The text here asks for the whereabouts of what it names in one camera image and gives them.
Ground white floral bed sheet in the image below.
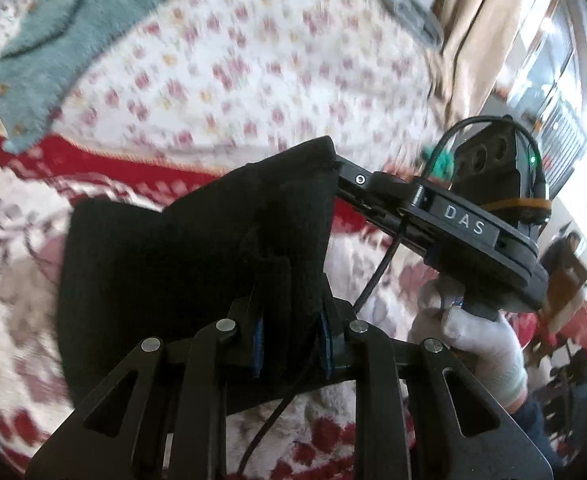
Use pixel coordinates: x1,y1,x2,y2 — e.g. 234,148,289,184
0,0,444,181

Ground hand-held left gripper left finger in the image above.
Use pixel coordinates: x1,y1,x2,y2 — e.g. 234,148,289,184
26,297,266,480

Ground black cable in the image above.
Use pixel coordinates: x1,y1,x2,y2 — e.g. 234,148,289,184
236,116,548,478

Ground person's right hand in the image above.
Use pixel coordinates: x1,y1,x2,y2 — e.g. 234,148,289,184
408,275,528,408

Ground black pants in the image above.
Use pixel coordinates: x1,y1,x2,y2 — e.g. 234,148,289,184
56,135,337,411

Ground brown wooden furniture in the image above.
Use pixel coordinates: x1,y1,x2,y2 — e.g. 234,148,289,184
541,232,587,331

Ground red cloth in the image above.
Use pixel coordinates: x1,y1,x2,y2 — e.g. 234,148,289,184
548,310,587,358

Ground window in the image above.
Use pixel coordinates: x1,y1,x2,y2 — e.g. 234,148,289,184
493,0,587,111

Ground beige curtain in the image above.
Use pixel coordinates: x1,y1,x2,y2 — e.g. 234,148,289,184
431,0,534,126

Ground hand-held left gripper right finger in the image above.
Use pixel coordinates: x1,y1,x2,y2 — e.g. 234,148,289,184
317,300,554,480

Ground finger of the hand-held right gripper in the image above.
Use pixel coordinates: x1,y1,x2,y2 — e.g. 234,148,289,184
346,195,429,258
334,156,424,206

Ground white radiator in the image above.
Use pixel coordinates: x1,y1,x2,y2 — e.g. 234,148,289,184
538,95,587,181

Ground green cloth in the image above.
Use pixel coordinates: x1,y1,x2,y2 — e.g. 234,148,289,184
423,145,459,181

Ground teal fleece blanket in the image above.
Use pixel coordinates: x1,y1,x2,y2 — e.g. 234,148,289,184
0,0,224,156

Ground red and white plush blanket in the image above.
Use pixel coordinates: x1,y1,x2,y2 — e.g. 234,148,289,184
0,115,474,480

